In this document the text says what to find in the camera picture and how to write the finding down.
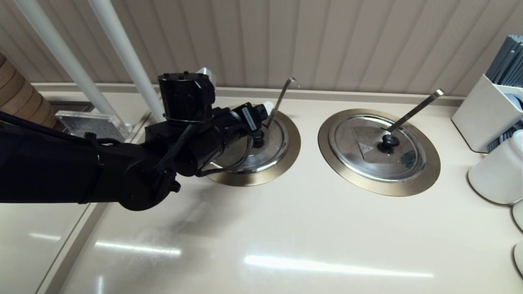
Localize steel ladle with hooked handle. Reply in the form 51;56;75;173
266;78;300;128

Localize steel pot lid black knob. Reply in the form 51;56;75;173
329;114;426;183
204;112;289;174

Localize clear acrylic sign holder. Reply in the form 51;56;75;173
55;110;133;143

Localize white pole with base flange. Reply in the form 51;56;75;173
88;0;166;123

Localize thin white pole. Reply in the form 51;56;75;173
14;0;132;132

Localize stacked bamboo steamer baskets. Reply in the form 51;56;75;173
0;53;58;129

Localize white cutlery holder box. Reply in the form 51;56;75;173
451;74;523;154

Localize white ceramic jar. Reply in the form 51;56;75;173
468;130;523;205

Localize grey chopsticks bundle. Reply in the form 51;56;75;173
485;35;523;153

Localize white blue-rimmed round item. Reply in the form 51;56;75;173
504;94;523;112

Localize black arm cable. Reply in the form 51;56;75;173
153;116;207;176

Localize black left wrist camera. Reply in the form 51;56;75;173
158;67;216;122

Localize steel ladle with straight handle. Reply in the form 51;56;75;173
384;89;444;134

